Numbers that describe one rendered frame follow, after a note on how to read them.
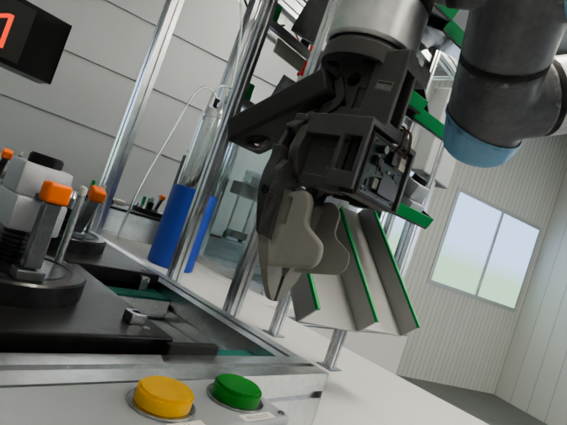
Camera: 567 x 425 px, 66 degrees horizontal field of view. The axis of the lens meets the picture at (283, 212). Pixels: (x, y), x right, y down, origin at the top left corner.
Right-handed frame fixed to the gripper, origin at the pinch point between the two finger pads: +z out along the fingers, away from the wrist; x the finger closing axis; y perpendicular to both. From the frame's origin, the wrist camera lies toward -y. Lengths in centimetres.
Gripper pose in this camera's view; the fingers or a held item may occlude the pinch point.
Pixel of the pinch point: (271, 282)
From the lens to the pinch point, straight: 37.2
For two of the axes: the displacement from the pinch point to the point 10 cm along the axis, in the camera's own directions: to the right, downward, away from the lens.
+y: 7.0, 2.1, -6.8
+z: -3.2, 9.5, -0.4
